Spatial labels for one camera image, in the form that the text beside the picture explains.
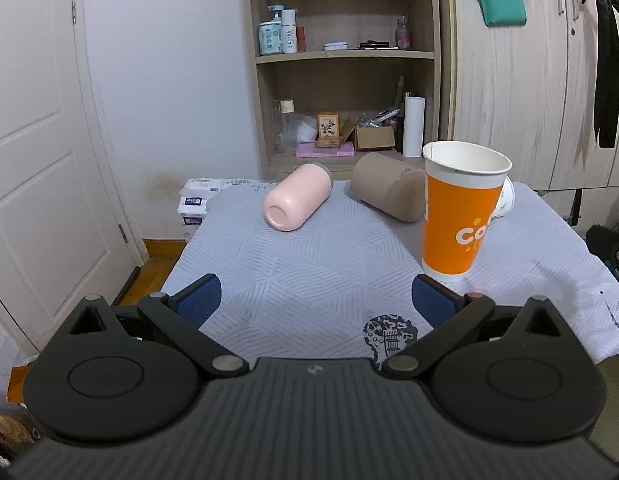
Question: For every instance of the flat white round tin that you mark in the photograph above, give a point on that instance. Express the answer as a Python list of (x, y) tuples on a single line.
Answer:
[(335, 46)]

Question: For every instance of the clear bottle beige cap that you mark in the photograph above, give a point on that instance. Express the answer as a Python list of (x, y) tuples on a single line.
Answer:
[(286, 127)]

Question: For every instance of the white cylinder roll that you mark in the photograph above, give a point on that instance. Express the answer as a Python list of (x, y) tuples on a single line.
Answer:
[(413, 126)]

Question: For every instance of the orange paper cup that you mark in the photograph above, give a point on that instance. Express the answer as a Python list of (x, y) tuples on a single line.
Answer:
[(454, 215)]

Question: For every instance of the pink jar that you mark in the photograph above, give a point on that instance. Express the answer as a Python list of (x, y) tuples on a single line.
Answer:
[(403, 34)]

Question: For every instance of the wooden shelf unit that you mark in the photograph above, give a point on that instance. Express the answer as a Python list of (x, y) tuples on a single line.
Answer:
[(347, 67)]

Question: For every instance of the pink cup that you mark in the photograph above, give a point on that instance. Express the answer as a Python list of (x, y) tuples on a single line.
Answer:
[(295, 199)]

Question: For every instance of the white paper cup green print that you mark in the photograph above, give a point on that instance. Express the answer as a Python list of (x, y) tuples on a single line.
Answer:
[(505, 199)]

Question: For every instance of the small cardboard box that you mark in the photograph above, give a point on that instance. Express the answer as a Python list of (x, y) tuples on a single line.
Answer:
[(374, 137)]

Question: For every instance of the white teal pump bottle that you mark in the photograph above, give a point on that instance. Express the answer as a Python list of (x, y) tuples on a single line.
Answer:
[(270, 34)]

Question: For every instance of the wooden wardrobe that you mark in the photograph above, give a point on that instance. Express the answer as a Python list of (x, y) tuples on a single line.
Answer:
[(539, 70)]

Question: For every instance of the brown paper bag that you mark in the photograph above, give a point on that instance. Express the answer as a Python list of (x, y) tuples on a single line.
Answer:
[(7, 432)]

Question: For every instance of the small red bottle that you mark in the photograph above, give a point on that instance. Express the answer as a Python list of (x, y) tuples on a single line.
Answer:
[(300, 39)]

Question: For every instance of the wooden box flower print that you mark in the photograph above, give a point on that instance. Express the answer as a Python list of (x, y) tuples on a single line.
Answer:
[(328, 129)]

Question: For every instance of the white tube bottle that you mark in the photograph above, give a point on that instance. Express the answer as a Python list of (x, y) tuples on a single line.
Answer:
[(289, 31)]

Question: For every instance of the white door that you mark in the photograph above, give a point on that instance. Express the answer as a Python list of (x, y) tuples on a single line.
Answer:
[(37, 150)]

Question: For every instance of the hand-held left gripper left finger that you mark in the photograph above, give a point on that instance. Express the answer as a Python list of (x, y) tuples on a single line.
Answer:
[(202, 301)]

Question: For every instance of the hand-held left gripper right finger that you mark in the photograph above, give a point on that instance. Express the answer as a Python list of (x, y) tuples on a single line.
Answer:
[(432, 301)]

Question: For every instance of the tan cup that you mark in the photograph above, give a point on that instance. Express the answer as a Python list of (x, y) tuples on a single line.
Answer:
[(387, 189)]

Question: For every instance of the grey patterned table cloth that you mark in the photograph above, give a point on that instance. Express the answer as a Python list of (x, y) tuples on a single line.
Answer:
[(309, 270)]

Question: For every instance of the small white cup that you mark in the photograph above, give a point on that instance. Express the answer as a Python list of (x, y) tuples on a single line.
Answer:
[(307, 129)]

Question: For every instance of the flat black items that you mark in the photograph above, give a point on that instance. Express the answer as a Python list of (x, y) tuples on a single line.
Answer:
[(374, 44)]

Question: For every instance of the pink flat box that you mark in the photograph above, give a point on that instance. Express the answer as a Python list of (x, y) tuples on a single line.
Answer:
[(323, 150)]

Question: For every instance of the black hanging ribbon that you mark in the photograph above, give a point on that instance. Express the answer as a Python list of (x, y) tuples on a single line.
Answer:
[(607, 55)]

